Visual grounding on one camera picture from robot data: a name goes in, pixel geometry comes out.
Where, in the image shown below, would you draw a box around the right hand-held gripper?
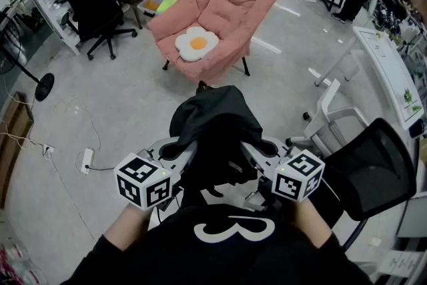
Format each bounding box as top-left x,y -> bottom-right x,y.
240,135 -> 326,211

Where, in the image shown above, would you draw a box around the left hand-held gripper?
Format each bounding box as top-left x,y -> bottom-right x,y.
113,136 -> 198,211

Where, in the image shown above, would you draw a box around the black hooded garment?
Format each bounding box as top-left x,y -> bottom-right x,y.
169,80 -> 283,200

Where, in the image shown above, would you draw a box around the pink padded armchair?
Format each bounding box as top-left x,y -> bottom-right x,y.
147,0 -> 284,86

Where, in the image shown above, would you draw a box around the person's left forearm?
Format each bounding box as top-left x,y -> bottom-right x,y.
103,202 -> 157,251

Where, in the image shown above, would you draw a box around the person's right forearm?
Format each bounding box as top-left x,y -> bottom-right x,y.
290,198 -> 334,250

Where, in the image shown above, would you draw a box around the white swivel office chair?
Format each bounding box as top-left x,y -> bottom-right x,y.
288,78 -> 370,158

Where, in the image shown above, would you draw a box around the black mesh-back office chair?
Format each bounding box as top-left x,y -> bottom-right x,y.
310,117 -> 418,251

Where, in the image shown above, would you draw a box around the person's black printed shirt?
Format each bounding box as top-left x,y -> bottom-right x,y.
59,203 -> 381,285

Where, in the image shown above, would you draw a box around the white paper sheets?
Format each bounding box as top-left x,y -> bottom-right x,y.
376,249 -> 425,278

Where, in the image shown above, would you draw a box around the brown wooden board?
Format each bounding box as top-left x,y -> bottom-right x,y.
0,91 -> 35,210

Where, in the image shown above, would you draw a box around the black standing fan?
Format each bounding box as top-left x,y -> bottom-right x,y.
0,19 -> 55,102

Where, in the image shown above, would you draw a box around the long white table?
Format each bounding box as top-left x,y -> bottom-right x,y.
315,25 -> 425,131

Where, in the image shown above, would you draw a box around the egg-shaped white cushion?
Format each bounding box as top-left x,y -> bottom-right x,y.
175,26 -> 220,63

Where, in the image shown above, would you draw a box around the pile of red-white packets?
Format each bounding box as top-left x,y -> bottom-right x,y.
0,243 -> 41,285

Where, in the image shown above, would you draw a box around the clear plastic storage bin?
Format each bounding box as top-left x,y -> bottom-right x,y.
137,0 -> 183,18

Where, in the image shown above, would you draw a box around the yellow-green star cushion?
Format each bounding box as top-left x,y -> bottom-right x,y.
155,0 -> 181,15

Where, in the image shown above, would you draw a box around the black swivel office chair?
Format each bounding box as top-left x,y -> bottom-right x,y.
57,0 -> 138,61

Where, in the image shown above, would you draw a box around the white floor cable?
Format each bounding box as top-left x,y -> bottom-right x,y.
0,76 -> 101,161

